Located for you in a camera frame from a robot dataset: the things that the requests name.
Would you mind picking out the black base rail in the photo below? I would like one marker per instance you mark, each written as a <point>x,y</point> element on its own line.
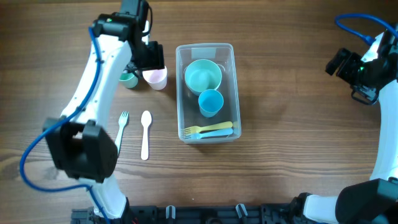
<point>240,213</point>

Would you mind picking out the mint green plastic fork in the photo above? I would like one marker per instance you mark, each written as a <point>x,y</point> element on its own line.
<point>123,122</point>

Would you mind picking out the blue plastic cup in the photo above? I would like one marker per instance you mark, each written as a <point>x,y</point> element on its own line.
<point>210,102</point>

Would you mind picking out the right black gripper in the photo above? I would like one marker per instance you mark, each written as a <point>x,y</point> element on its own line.
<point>364,94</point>

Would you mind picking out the green plastic bowl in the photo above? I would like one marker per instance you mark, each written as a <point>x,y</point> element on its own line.
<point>202,75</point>

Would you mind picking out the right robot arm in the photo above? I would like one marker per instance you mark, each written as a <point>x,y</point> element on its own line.
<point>373,201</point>

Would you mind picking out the green plastic cup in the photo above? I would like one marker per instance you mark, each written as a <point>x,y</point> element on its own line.
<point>128,80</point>

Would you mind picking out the pink plastic cup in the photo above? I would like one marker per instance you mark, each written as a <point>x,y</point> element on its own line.
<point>157,79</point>

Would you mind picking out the clear plastic container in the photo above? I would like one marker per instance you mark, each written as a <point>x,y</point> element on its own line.
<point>188,110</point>

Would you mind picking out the cream plastic spoon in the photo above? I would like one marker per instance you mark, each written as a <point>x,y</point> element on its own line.
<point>146,121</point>

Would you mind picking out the yellow plastic fork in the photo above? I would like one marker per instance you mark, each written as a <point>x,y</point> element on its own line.
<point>198,129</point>

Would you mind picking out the light blue plastic fork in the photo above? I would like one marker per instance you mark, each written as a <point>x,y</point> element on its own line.
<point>217,133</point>

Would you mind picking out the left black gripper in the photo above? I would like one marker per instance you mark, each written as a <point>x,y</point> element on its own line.
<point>148,64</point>

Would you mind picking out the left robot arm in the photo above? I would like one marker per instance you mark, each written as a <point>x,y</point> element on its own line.
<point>78,141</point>

